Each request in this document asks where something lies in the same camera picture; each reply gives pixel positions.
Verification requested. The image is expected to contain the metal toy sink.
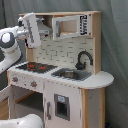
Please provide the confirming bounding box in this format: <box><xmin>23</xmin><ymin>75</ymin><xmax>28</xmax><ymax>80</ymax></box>
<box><xmin>52</xmin><ymin>68</ymin><xmax>92</xmax><ymax>81</ymax></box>

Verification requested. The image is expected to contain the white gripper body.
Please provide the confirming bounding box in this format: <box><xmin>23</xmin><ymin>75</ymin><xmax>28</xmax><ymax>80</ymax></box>
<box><xmin>23</xmin><ymin>13</ymin><xmax>41</xmax><ymax>48</ymax></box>

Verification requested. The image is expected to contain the black toy stovetop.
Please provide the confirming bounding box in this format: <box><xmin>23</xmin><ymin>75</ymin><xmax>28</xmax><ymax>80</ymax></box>
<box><xmin>18</xmin><ymin>62</ymin><xmax>55</xmax><ymax>73</ymax></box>

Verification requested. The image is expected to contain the white dishwasher door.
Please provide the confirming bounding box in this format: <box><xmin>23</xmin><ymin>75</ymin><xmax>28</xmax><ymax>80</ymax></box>
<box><xmin>44</xmin><ymin>81</ymin><xmax>82</xmax><ymax>128</ymax></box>

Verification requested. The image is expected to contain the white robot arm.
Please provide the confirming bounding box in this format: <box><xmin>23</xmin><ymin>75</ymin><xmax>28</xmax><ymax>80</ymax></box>
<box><xmin>0</xmin><ymin>13</ymin><xmax>43</xmax><ymax>128</ymax></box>

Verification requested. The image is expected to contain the grey range hood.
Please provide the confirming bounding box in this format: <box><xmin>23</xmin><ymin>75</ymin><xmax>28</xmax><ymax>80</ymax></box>
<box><xmin>36</xmin><ymin>18</ymin><xmax>51</xmax><ymax>35</ymax></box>

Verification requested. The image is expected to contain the white toy microwave door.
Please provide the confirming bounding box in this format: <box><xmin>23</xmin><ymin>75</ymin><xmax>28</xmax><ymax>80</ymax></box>
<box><xmin>52</xmin><ymin>14</ymin><xmax>91</xmax><ymax>40</ymax></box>

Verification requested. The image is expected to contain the black toy faucet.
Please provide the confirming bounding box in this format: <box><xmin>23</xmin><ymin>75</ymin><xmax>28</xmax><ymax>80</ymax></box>
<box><xmin>75</xmin><ymin>51</ymin><xmax>93</xmax><ymax>70</ymax></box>

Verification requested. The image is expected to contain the left stove knob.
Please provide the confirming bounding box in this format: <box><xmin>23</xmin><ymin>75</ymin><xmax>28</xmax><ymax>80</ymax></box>
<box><xmin>12</xmin><ymin>77</ymin><xmax>18</xmax><ymax>82</ymax></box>

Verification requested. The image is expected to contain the white oven door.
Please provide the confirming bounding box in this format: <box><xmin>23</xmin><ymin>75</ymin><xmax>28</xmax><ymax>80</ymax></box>
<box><xmin>0</xmin><ymin>86</ymin><xmax>11</xmax><ymax>102</ymax></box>

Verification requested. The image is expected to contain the right stove knob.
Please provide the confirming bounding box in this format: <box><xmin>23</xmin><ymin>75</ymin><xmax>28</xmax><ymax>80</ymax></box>
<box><xmin>30</xmin><ymin>81</ymin><xmax>37</xmax><ymax>87</ymax></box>

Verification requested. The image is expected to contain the wooden toy kitchen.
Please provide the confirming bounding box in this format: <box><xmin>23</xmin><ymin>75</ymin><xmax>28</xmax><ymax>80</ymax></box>
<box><xmin>3</xmin><ymin>11</ymin><xmax>114</xmax><ymax>128</ymax></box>

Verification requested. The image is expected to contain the stove knob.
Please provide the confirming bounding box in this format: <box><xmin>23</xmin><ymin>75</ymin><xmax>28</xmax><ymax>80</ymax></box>
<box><xmin>30</xmin><ymin>81</ymin><xmax>37</xmax><ymax>87</ymax></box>
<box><xmin>12</xmin><ymin>77</ymin><xmax>18</xmax><ymax>82</ymax></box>

